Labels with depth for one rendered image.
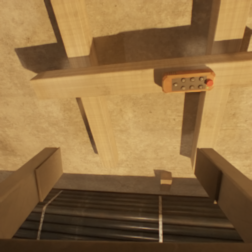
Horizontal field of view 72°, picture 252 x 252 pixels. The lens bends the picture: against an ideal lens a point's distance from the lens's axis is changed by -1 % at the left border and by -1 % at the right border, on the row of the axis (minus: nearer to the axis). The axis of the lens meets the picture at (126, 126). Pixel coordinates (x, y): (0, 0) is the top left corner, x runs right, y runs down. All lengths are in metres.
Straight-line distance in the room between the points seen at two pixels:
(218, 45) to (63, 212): 1.45
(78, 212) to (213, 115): 1.15
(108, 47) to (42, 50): 0.34
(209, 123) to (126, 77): 0.50
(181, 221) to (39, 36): 1.38
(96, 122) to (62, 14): 0.52
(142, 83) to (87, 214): 1.09
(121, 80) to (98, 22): 0.29
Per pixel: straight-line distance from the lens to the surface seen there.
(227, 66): 0.74
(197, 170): 0.17
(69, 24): 0.82
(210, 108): 0.93
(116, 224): 1.43
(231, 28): 0.81
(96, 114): 0.96
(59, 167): 0.17
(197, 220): 1.41
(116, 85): 0.73
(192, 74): 0.67
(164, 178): 1.36
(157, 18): 0.85
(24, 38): 1.07
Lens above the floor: 0.85
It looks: 51 degrees down
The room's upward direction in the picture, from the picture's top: 168 degrees counter-clockwise
